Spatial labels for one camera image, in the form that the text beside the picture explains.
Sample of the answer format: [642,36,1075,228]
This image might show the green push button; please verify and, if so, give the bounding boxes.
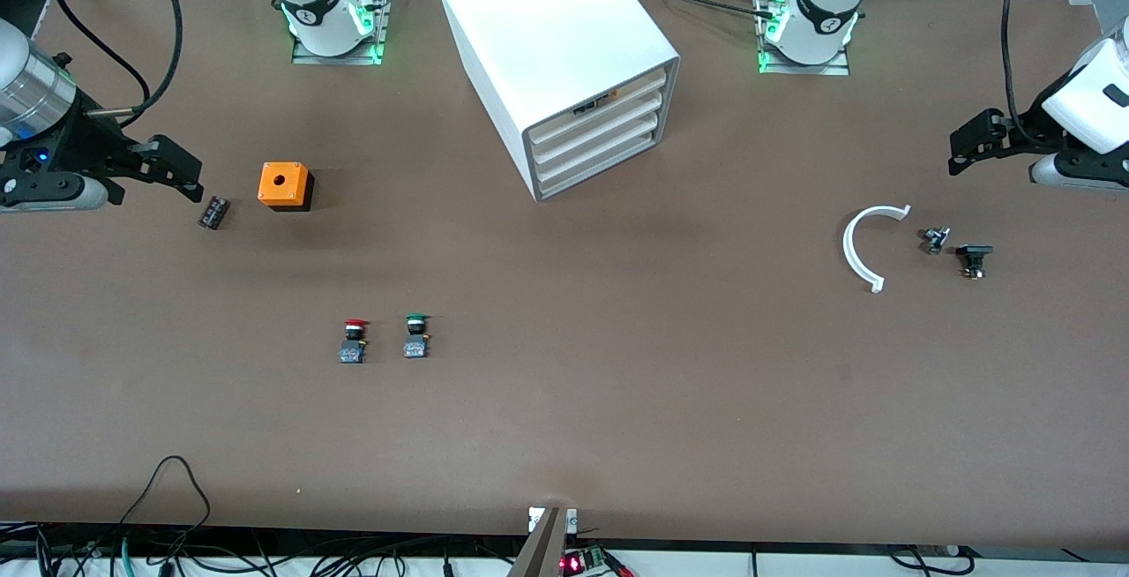
[402,313,432,359]

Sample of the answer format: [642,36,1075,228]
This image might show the white semicircular bracket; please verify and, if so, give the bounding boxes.
[842,204,912,295]

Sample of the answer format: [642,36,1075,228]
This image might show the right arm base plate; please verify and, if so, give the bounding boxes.
[291,0,393,66]

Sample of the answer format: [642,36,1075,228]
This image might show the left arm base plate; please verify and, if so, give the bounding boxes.
[754,0,852,77]

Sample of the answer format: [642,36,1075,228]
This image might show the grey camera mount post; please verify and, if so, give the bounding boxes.
[507,506,580,577]

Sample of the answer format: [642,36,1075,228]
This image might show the tangled black cables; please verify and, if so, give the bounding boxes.
[0,520,530,577]

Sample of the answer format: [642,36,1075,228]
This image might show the orange button box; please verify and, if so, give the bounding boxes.
[258,161,315,213]

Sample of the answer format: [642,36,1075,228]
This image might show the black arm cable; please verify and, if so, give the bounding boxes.
[999,0,1033,146]
[53,0,184,128]

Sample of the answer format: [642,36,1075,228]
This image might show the black switch part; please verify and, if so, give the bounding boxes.
[956,244,995,281]

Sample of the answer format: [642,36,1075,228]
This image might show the circuit board with red light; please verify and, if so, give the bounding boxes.
[560,546,636,577]

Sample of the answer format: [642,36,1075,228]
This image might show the black cable at table edge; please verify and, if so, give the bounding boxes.
[886,544,976,577]

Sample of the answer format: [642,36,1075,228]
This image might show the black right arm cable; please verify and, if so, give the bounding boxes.
[53,0,184,128]

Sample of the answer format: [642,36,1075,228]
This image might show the red push button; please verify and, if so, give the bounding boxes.
[339,318,370,364]

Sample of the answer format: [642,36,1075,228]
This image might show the looped black cable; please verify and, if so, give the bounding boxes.
[119,455,213,551]

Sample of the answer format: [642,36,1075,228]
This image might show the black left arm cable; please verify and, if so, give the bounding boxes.
[999,0,1033,146]

